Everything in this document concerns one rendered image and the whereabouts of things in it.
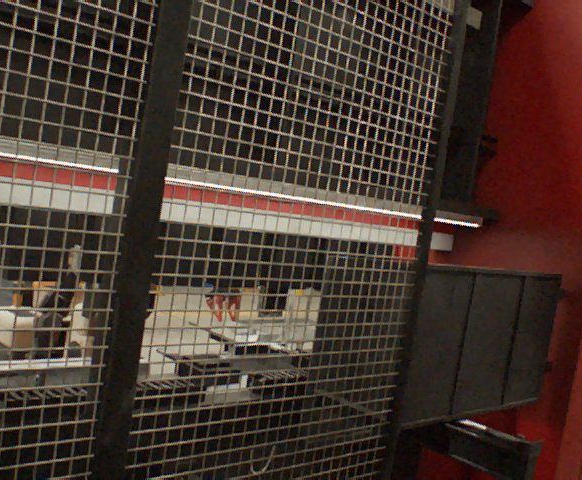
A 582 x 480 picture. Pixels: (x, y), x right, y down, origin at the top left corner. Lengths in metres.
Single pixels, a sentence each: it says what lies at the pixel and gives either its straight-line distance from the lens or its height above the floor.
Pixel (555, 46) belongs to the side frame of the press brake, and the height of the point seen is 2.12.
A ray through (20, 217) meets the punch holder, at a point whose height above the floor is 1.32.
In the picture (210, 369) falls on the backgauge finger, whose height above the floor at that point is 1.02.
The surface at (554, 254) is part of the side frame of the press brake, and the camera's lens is 2.60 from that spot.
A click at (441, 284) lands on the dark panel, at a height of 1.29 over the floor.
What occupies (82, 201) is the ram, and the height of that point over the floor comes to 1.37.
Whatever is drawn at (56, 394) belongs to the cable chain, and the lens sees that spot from 1.42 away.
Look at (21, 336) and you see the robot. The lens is 3.01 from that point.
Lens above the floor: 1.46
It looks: 3 degrees down
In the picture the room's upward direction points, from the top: 9 degrees clockwise
